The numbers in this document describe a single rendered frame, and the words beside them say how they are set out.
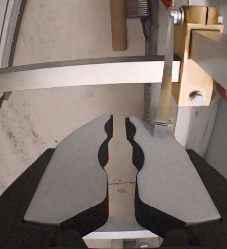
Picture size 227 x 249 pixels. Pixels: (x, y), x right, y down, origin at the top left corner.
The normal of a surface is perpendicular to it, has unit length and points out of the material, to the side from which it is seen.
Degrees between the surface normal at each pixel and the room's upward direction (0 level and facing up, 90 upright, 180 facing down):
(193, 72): 0
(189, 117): 0
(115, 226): 90
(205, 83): 0
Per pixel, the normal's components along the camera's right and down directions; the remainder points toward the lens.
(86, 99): 0.00, 0.58
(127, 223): -0.06, -0.82
